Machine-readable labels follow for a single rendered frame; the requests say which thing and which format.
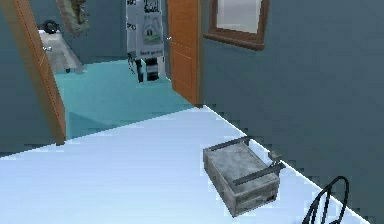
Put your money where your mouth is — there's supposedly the orange wooden room door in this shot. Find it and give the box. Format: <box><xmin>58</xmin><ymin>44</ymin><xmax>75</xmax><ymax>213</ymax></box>
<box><xmin>166</xmin><ymin>0</ymin><xmax>205</xmax><ymax>107</ymax></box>

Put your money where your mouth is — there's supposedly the grey metal box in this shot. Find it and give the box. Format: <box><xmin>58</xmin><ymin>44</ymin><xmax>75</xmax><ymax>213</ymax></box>
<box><xmin>202</xmin><ymin>135</ymin><xmax>287</xmax><ymax>218</ymax></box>

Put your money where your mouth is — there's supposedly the brown framed window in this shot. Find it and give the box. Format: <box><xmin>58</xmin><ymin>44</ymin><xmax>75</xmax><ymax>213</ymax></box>
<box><xmin>203</xmin><ymin>0</ymin><xmax>271</xmax><ymax>52</ymax></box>

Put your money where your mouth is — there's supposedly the black round object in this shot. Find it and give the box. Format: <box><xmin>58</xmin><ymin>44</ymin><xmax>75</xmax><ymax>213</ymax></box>
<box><xmin>41</xmin><ymin>20</ymin><xmax>60</xmax><ymax>35</ymax></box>

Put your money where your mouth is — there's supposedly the brown framed wall picture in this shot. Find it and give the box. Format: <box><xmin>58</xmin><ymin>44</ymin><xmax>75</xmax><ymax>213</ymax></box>
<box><xmin>55</xmin><ymin>0</ymin><xmax>91</xmax><ymax>37</ymax></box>

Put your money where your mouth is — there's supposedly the orange wooden door frame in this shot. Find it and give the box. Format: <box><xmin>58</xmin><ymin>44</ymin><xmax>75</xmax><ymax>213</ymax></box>
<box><xmin>0</xmin><ymin>0</ymin><xmax>67</xmax><ymax>147</ymax></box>

